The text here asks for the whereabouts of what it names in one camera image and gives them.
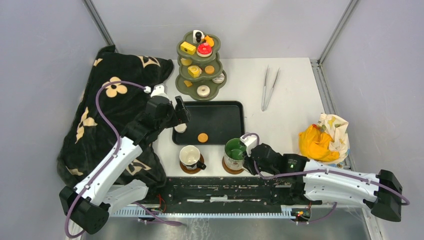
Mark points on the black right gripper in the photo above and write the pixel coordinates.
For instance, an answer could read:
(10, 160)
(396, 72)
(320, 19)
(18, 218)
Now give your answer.
(248, 164)

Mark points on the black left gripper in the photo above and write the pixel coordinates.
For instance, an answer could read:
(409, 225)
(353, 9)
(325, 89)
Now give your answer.
(180, 116)

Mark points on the white round cake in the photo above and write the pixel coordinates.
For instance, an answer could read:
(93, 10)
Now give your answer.
(181, 128)

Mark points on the white glazed donut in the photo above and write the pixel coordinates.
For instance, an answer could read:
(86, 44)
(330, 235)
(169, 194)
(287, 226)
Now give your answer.
(203, 91)
(220, 79)

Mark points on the rectangular tan cracker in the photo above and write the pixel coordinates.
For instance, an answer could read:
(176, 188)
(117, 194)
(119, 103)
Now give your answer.
(188, 83)

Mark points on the grey mug white inside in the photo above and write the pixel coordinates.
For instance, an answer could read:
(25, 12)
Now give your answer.
(190, 156)

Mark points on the yellow swirl roll cake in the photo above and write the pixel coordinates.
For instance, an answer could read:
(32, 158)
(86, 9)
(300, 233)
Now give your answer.
(194, 71)

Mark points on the round tan biscuit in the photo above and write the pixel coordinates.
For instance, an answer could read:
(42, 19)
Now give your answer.
(202, 137)
(209, 69)

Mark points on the yellow cream cupcake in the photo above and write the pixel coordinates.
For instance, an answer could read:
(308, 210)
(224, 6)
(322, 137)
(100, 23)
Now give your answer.
(186, 62)

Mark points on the steel tongs white handle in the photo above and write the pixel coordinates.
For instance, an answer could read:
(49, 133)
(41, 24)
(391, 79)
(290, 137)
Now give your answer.
(267, 92)

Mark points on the yellow layered cake slice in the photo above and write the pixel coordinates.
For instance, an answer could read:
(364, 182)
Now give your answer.
(188, 48)

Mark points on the red glazed donut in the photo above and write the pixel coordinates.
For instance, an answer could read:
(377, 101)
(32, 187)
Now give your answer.
(204, 50)

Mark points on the orange fish-shaped pastry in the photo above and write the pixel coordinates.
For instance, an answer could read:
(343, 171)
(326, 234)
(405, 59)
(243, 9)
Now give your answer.
(209, 40)

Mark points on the white cake block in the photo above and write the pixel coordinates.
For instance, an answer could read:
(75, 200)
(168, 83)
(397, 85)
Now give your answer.
(197, 36)

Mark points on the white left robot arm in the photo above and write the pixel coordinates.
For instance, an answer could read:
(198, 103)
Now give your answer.
(88, 205)

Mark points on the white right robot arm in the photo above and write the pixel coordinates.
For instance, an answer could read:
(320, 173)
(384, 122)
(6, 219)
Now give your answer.
(315, 181)

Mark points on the black rectangular tray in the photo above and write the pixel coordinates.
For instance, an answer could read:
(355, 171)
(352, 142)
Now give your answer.
(221, 121)

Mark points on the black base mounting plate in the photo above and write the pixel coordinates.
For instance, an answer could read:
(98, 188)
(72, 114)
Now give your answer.
(280, 191)

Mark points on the brown wooden coaster right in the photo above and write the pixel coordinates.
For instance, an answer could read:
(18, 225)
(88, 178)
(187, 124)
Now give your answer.
(229, 170)

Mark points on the brown wooden coaster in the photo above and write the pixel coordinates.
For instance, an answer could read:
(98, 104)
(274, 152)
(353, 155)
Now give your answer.
(191, 171)
(229, 170)

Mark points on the green three-tier serving stand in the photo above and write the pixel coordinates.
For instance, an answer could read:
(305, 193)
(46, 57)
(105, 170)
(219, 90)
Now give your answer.
(202, 62)

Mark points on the brown wooden coaster left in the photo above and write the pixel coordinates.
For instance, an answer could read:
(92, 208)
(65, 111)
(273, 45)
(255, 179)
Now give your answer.
(191, 171)

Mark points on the patterned white yellow cloth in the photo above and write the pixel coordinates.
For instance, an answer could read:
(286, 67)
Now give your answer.
(326, 141)

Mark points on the black floral plush blanket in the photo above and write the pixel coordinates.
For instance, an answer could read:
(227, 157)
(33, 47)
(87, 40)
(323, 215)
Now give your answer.
(90, 138)

